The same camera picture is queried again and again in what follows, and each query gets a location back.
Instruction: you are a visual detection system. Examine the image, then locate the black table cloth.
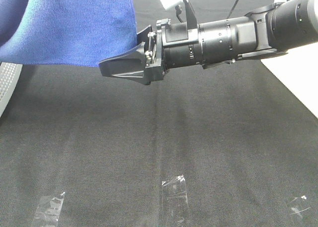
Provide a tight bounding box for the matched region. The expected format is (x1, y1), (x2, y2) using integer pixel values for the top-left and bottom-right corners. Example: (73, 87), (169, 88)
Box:
(0, 0), (318, 227)

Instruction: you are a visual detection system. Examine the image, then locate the white perforated plastic basket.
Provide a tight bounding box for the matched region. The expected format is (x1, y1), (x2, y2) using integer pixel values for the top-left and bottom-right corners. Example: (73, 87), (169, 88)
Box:
(0, 62), (23, 116)

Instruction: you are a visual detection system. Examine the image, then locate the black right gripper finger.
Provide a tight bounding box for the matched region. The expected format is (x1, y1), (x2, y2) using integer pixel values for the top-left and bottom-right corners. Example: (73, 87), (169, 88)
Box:
(98, 42), (151, 85)
(137, 25), (153, 48)

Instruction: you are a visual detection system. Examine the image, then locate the clear tape strip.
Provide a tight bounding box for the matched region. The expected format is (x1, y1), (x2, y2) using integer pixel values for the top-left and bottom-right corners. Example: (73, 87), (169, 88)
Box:
(286, 195), (311, 220)
(31, 192), (66, 227)
(161, 175), (189, 227)

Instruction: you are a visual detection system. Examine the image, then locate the clear tape strip right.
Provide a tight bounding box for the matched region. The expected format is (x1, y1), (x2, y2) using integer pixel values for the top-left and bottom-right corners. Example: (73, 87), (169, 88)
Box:
(286, 195), (311, 220)

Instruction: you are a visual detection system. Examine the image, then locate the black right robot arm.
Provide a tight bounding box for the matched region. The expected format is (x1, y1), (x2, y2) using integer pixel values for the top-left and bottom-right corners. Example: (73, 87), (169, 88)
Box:
(99, 0), (318, 85)

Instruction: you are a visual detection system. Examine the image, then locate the blue microfiber towel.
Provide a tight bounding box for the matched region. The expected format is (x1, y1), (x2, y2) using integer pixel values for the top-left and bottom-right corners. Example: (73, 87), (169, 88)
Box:
(0, 0), (137, 67)

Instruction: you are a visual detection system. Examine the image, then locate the clear tape strip left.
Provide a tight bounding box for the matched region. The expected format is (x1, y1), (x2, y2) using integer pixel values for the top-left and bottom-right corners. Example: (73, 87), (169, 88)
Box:
(31, 192), (66, 227)

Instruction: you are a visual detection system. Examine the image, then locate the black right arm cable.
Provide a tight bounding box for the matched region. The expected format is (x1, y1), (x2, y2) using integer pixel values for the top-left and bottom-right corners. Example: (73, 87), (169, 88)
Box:
(174, 0), (269, 23)

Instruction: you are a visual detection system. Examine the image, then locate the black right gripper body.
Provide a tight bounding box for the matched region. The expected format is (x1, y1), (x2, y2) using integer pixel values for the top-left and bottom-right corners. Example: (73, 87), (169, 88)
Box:
(141, 18), (199, 85)

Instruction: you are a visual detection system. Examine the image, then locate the white box at right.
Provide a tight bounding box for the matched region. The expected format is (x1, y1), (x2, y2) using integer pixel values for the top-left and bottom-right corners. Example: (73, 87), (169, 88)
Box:
(261, 43), (318, 117)

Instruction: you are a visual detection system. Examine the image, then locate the clear tape strip centre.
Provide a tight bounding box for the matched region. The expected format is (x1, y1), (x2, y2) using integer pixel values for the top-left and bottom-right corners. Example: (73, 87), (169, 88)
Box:
(161, 175), (189, 227)

